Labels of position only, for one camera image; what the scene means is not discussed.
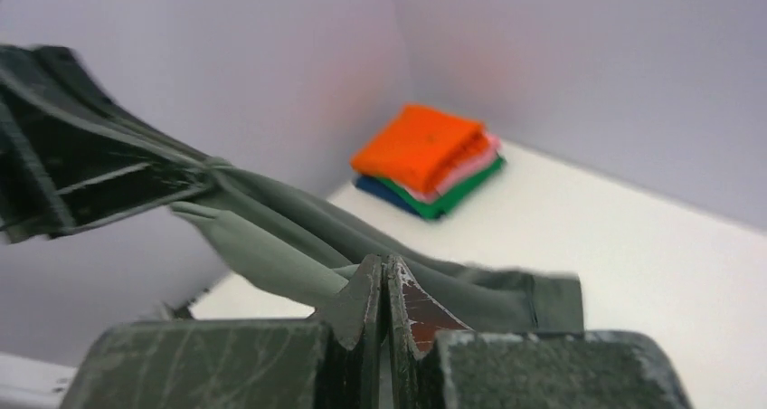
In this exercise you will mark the blue folded t-shirt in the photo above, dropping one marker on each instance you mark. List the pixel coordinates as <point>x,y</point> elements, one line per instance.
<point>376,188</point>

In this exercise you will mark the green folded t-shirt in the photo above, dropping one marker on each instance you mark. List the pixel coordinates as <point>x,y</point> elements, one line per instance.
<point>444,204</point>

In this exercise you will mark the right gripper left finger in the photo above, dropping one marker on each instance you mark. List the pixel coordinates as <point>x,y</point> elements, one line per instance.
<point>327,360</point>

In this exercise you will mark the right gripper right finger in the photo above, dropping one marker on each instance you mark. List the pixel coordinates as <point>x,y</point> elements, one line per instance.
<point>437,361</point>

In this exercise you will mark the orange folded t-shirt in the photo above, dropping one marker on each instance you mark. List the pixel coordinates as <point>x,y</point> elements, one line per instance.
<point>420,146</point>

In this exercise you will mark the pink folded t-shirt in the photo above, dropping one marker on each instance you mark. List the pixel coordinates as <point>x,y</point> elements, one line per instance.
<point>463,171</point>

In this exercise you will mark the dark grey t-shirt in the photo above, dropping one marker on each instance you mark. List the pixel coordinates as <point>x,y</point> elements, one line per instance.
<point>73,160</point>

